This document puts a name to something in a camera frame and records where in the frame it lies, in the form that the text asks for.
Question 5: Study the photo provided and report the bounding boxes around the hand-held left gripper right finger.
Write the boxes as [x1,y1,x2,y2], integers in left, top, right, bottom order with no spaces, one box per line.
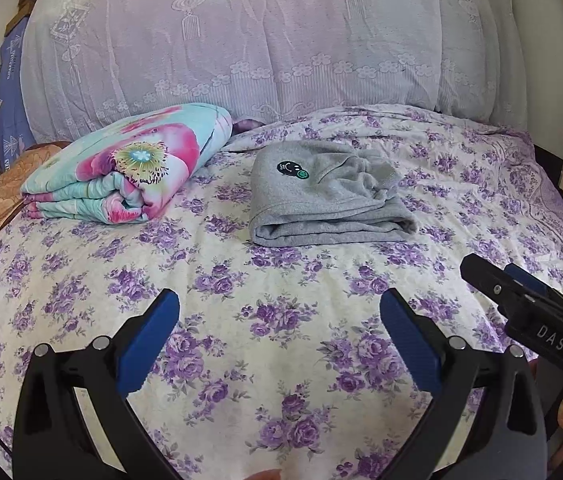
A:
[380,288,547,480]

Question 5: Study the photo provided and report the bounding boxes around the blue patterned bedding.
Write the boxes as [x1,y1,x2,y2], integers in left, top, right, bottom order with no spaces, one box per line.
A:
[0,17,37,173]

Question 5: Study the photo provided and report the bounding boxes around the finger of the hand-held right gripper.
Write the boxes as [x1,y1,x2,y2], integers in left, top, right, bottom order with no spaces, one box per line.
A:
[504,262,563,318]
[460,253,518,320]

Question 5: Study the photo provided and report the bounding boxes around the purple floral bedspread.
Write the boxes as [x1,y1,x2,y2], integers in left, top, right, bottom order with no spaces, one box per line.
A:
[0,103,563,480]

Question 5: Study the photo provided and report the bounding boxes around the purple pillow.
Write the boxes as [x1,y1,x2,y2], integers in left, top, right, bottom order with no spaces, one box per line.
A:
[232,117,265,136]

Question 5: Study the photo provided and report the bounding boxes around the folded teal pink floral blanket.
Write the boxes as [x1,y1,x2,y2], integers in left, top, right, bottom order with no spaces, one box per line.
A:
[20,102,234,225]

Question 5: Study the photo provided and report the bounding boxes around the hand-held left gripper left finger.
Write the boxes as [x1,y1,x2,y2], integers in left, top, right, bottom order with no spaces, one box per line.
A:
[12,288,181,480]

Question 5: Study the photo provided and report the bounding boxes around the grey pants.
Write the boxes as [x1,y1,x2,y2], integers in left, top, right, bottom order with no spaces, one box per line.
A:
[248,140,419,248]

